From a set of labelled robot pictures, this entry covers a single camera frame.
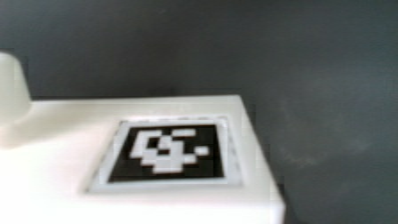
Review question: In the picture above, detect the white drawer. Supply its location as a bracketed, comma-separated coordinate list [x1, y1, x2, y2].
[0, 51, 287, 224]

